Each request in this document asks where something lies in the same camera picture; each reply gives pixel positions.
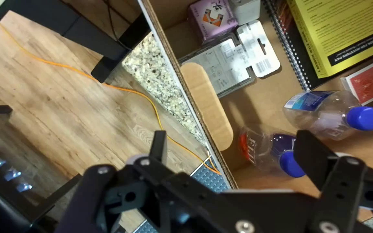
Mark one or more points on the yellow black book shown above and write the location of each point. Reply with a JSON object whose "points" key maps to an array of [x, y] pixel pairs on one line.
{"points": [[342, 26]]}

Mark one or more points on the black device blue lights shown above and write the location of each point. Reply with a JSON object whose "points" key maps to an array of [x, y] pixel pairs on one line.
{"points": [[6, 202]]}

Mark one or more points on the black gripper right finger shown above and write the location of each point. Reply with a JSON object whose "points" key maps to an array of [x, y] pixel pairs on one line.
{"points": [[337, 189]]}

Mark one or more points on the red playing card box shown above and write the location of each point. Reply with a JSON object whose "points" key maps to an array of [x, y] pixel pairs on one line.
{"points": [[370, 81]]}

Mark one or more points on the white power adapter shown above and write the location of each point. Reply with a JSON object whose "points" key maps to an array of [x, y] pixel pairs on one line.
{"points": [[245, 10]]}

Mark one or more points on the purple puzzle cube box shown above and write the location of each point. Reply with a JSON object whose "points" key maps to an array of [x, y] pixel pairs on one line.
{"points": [[213, 19]]}

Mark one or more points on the grey white blister pack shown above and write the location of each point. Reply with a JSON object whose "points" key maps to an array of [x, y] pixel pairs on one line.
{"points": [[226, 64]]}

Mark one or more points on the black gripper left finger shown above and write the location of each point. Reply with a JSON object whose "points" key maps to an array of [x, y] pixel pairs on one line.
{"points": [[109, 198]]}

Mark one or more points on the red label clear water bottle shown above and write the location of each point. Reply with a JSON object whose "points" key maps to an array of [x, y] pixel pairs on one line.
{"points": [[259, 149]]}

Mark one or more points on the blue label clear water bottle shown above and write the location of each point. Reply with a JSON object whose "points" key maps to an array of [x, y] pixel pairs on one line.
{"points": [[324, 116]]}

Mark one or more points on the black metal table frame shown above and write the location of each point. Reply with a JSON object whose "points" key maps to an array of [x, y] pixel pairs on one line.
{"points": [[74, 26]]}

